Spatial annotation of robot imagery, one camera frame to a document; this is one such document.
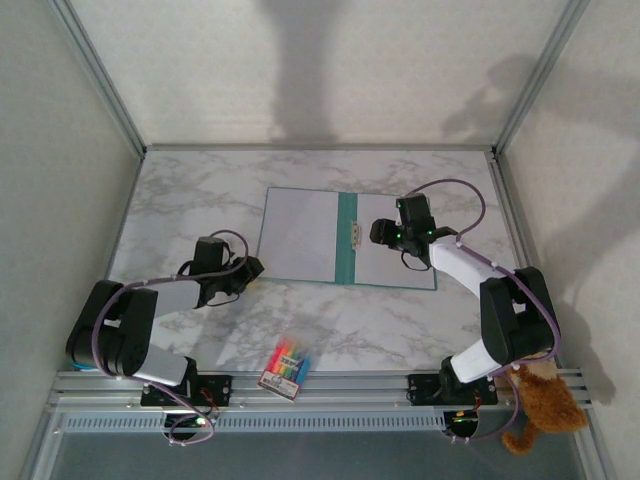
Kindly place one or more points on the green file folder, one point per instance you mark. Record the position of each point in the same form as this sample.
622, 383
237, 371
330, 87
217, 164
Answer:
346, 260

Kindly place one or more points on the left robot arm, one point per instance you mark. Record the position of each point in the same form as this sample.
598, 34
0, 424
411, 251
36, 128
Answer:
120, 335

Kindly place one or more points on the metal folder binder clip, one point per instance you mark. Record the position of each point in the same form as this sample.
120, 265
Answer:
356, 240

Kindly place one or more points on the colourful highlighter pen pack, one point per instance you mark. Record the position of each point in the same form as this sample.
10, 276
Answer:
287, 367

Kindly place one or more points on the green lit circuit board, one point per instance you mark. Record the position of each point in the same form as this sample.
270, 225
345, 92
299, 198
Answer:
187, 424
462, 422

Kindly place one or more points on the brown monkey plush toy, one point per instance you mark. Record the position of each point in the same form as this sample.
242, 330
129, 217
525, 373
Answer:
545, 405

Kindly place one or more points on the aluminium frame side rail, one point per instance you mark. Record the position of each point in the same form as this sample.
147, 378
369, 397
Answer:
505, 195

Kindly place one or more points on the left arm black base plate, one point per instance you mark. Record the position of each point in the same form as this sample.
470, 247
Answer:
220, 390

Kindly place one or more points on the aluminium frame back rail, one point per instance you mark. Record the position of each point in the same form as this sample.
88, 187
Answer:
320, 148

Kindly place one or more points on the aluminium mounting rail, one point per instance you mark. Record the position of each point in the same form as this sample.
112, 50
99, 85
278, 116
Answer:
350, 387

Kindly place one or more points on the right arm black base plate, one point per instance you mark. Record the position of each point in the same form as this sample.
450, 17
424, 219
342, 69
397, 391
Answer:
422, 390

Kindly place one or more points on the aluminium frame post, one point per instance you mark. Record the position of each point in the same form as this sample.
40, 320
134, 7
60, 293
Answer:
100, 80
42, 445
595, 450
540, 80

